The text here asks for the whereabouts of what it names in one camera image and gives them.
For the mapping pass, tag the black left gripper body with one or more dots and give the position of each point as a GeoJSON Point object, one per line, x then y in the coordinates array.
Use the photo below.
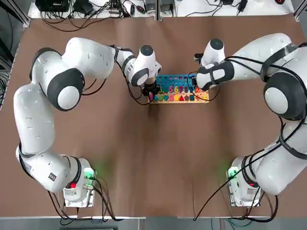
{"type": "Point", "coordinates": [151, 88]}

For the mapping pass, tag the colourful toy puzzle board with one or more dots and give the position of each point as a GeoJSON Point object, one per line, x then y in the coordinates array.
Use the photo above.
{"type": "Point", "coordinates": [172, 80]}

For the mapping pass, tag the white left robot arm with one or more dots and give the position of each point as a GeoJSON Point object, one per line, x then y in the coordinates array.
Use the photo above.
{"type": "Point", "coordinates": [33, 115]}

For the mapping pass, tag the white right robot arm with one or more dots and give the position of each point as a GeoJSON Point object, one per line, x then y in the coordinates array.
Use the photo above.
{"type": "Point", "coordinates": [259, 55]}

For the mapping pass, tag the number three piece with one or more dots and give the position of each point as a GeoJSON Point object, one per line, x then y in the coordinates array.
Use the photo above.
{"type": "Point", "coordinates": [161, 90]}

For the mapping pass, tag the blue round piece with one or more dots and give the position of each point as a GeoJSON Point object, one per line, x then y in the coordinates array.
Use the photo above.
{"type": "Point", "coordinates": [156, 97]}

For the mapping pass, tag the green shape piece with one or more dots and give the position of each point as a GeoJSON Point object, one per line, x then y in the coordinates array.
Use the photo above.
{"type": "Point", "coordinates": [161, 97]}

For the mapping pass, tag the number four piece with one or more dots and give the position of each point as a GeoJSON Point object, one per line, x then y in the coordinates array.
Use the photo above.
{"type": "Point", "coordinates": [166, 90]}

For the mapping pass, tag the teal heart piece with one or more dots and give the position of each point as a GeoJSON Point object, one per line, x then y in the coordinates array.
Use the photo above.
{"type": "Point", "coordinates": [166, 97]}

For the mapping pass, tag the pink number five piece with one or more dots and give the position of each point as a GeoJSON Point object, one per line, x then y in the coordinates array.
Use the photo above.
{"type": "Point", "coordinates": [171, 89]}

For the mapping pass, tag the pink square piece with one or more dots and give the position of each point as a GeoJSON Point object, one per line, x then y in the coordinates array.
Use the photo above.
{"type": "Point", "coordinates": [171, 97]}

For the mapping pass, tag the yellow number six piece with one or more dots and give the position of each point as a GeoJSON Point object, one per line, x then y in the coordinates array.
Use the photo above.
{"type": "Point", "coordinates": [176, 89]}

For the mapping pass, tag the yellow shape piece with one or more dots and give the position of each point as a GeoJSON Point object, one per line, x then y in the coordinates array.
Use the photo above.
{"type": "Point", "coordinates": [176, 97]}

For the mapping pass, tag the number seven piece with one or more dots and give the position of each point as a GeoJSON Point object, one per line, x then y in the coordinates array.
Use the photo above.
{"type": "Point", "coordinates": [181, 89]}

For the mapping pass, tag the red triangle piece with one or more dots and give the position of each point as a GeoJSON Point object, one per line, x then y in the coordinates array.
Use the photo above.
{"type": "Point", "coordinates": [181, 97]}

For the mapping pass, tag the number eight piece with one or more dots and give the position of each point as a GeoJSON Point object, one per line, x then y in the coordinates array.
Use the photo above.
{"type": "Point", "coordinates": [186, 89]}

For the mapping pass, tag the brown pentagon piece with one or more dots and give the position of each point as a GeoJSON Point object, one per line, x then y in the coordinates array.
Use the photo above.
{"type": "Point", "coordinates": [186, 97]}

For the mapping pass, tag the teal number nine piece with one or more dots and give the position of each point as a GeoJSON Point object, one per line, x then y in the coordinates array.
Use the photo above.
{"type": "Point", "coordinates": [191, 89]}

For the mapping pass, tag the teal square piece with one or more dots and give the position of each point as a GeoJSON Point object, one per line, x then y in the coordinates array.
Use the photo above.
{"type": "Point", "coordinates": [192, 97]}

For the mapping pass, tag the red black connector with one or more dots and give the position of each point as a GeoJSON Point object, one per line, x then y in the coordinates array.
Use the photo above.
{"type": "Point", "coordinates": [141, 8]}

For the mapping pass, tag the black plug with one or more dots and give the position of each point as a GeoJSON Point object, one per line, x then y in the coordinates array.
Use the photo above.
{"type": "Point", "coordinates": [132, 9]}

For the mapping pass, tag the grey box device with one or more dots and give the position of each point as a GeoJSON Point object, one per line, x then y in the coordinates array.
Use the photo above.
{"type": "Point", "coordinates": [151, 5]}

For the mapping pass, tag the small grey device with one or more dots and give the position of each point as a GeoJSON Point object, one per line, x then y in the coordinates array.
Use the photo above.
{"type": "Point", "coordinates": [114, 10]}

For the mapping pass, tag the black power adapter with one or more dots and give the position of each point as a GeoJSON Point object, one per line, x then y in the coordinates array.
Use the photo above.
{"type": "Point", "coordinates": [82, 6]}
{"type": "Point", "coordinates": [227, 2]}
{"type": "Point", "coordinates": [242, 6]}

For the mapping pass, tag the black box device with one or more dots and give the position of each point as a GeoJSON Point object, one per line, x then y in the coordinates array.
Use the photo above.
{"type": "Point", "coordinates": [51, 4]}

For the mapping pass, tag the small red object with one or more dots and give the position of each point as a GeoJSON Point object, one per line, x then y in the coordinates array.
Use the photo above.
{"type": "Point", "coordinates": [280, 1]}

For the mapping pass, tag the black right wrist bracket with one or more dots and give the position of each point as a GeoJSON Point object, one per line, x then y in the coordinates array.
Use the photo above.
{"type": "Point", "coordinates": [198, 58]}

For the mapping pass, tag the aluminium frame post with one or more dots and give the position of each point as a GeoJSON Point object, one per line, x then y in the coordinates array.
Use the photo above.
{"type": "Point", "coordinates": [159, 10]}

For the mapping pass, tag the aluminium frame rail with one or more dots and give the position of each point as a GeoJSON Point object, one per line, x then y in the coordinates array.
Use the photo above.
{"type": "Point", "coordinates": [301, 10]}
{"type": "Point", "coordinates": [24, 16]}

